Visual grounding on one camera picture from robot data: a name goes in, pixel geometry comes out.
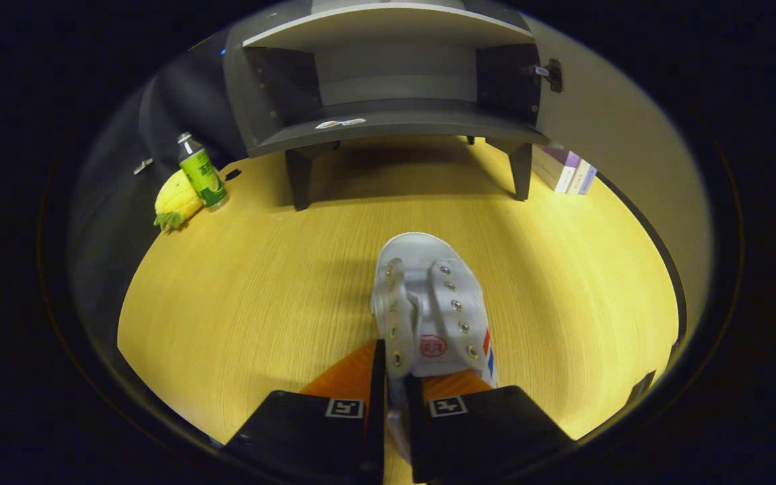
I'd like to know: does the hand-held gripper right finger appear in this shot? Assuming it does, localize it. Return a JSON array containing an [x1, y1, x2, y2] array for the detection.
[[403, 369, 574, 485]]

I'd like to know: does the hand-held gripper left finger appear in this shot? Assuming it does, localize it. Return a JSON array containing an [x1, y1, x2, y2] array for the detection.
[[225, 339, 387, 485]]

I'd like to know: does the white canvas shoe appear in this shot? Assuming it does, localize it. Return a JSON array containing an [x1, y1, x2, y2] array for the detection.
[[370, 232, 500, 465]]

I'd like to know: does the grey shoe cabinet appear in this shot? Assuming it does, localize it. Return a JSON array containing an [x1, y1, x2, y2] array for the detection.
[[223, 0, 564, 211]]

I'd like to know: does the green drink bottle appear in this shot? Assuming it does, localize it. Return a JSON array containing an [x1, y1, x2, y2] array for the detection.
[[177, 132, 229, 209]]

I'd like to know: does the yellow pineapple plush toy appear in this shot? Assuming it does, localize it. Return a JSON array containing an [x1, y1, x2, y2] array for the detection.
[[154, 168, 205, 233]]

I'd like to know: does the purple cover book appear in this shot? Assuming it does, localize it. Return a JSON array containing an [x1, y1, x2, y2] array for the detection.
[[531, 143, 581, 194]]

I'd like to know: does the black backdrop cloth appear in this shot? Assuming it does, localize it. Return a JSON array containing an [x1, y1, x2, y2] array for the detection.
[[68, 30, 247, 337]]

